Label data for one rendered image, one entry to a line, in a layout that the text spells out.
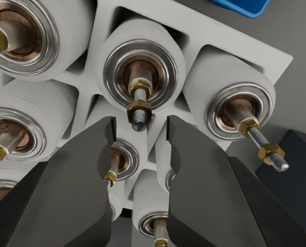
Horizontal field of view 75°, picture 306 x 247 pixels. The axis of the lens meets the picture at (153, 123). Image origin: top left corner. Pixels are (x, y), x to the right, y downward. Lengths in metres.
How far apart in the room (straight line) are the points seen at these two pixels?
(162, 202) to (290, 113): 0.44
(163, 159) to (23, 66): 0.20
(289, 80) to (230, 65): 0.35
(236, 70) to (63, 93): 0.23
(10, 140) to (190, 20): 0.25
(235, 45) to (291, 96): 0.35
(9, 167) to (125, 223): 0.29
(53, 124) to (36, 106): 0.03
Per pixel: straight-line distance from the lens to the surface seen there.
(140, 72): 0.19
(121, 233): 0.52
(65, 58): 0.22
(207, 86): 0.23
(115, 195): 0.34
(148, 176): 0.39
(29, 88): 0.29
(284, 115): 0.64
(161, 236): 0.36
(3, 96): 0.27
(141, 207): 0.36
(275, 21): 0.52
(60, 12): 0.21
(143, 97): 0.16
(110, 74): 0.21
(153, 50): 0.20
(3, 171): 0.35
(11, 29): 0.21
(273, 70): 0.33
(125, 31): 0.20
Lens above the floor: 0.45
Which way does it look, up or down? 58 degrees down
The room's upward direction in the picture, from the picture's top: 176 degrees clockwise
